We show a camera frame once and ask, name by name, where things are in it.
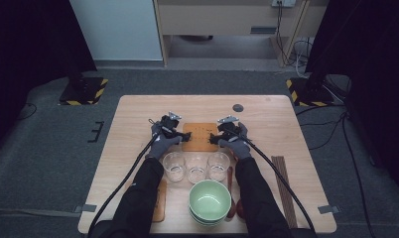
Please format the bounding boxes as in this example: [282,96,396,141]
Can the grey tape piece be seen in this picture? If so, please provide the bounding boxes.
[73,203,98,213]
[317,204,341,215]

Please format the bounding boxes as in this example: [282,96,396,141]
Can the person's left hand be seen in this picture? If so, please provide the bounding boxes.
[145,120,184,162]

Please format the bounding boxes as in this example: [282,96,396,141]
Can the grey wall socket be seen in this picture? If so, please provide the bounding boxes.
[271,0,297,8]

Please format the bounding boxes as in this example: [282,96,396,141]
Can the black stand base striped edge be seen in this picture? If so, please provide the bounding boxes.
[285,77,335,108]
[58,76,109,107]

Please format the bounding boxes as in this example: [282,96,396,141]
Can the wooden coaster with cutout pattern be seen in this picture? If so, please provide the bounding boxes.
[181,122,219,153]
[125,178,168,223]

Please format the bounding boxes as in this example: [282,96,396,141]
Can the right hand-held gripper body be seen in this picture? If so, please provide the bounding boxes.
[216,114,242,139]

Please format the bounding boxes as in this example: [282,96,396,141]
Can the black socket cables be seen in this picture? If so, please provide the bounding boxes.
[275,3,298,67]

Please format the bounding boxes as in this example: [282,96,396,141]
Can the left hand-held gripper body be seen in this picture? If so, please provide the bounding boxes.
[159,111,184,137]

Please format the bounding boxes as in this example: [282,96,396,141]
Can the bundle of brown chopsticks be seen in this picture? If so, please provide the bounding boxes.
[270,155,300,230]

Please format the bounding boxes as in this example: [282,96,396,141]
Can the clear drinking glass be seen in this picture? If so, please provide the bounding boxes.
[206,152,231,182]
[185,155,209,184]
[162,152,187,183]

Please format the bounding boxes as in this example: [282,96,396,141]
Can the white cabinet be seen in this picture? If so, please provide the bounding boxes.
[68,0,165,62]

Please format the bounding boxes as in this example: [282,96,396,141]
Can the person's right hand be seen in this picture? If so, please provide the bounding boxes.
[217,121,253,162]

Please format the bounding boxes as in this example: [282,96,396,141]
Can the black curtain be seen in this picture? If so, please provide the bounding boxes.
[0,0,97,157]
[305,0,399,199]

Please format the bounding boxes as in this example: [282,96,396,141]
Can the black floor cable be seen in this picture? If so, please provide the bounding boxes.
[300,115,345,152]
[339,112,377,238]
[17,102,38,122]

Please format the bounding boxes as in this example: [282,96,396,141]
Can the white cable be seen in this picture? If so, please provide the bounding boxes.
[292,39,313,78]

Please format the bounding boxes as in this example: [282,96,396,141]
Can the beige wooden desk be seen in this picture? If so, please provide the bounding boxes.
[153,0,331,68]

